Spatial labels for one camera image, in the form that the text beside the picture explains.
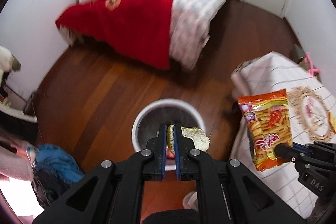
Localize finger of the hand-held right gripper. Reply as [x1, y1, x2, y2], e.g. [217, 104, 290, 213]
[274, 144, 305, 163]
[293, 143, 316, 152]

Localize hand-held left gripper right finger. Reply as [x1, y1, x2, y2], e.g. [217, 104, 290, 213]
[173, 124, 306, 224]

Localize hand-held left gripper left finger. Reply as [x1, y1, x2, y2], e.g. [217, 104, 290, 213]
[33, 124, 168, 224]

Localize round green gold wrapper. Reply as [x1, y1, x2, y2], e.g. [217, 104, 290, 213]
[167, 124, 211, 159]

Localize orange snack packet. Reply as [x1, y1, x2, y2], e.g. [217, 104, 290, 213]
[238, 89, 293, 172]

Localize white rimmed black trash bin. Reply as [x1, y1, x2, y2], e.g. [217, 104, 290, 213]
[131, 98, 207, 172]

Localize yellow box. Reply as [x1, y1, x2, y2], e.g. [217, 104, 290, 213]
[328, 112, 336, 135]

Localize pink slipper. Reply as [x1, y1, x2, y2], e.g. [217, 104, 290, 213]
[182, 191, 199, 210]

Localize white diamond patterned tablecloth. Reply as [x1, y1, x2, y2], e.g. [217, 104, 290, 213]
[230, 51, 336, 217]

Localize pink toy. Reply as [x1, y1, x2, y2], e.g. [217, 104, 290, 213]
[304, 53, 322, 75]

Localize cardboard box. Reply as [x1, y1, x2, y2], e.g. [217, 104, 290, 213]
[293, 44, 309, 64]

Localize blue cloth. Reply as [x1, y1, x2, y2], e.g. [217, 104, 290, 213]
[34, 144, 85, 184]

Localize red blanket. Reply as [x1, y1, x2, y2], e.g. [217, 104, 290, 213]
[56, 0, 175, 70]

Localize grey white checkered sheet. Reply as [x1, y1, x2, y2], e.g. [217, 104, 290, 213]
[171, 0, 236, 70]

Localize wooden bed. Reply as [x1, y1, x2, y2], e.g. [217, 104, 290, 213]
[55, 0, 237, 71]

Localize pink fluffy cloth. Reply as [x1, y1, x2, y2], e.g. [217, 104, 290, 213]
[0, 132, 35, 183]

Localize white plush toy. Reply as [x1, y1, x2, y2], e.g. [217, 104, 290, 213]
[0, 46, 22, 79]

